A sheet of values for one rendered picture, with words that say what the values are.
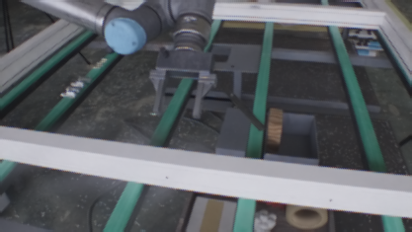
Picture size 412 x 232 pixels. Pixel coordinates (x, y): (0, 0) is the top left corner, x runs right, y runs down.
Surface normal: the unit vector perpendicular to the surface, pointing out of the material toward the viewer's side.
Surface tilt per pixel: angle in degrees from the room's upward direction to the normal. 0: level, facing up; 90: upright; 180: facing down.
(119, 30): 90
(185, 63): 35
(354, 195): 90
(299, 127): 90
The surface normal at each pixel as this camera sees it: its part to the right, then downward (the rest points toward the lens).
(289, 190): -0.21, 0.59
